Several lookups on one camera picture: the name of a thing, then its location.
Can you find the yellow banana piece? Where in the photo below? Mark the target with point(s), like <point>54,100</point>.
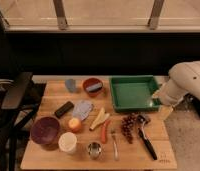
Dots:
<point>101,118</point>

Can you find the red bowl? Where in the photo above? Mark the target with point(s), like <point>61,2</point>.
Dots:
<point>89,82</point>

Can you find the green plastic tray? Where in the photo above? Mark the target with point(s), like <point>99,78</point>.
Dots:
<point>134,93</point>

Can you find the dark chair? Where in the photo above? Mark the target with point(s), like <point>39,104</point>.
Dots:
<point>19,102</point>

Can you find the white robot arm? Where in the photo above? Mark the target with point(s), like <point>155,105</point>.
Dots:
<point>184,78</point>

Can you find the blue-grey cloth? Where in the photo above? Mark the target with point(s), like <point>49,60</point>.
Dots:
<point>82,109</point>

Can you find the orange apple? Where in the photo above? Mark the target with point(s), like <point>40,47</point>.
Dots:
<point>74,124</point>

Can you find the orange carrot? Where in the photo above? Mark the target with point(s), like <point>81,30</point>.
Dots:
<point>104,131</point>

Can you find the small metal cup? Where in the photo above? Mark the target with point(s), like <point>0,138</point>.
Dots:
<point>94,150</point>

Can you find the white cup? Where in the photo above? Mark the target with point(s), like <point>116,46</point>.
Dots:
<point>68,142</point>

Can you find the blue sponge in bowl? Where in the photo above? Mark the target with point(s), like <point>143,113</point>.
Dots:
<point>94,87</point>

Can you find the purple bowl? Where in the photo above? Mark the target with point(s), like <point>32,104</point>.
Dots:
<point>45,130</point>

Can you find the black eraser block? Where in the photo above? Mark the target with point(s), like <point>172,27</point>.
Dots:
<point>63,109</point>

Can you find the bunch of dark grapes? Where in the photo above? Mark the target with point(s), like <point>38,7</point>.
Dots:
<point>127,125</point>

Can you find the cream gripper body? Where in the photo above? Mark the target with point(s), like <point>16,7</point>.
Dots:
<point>164,111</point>

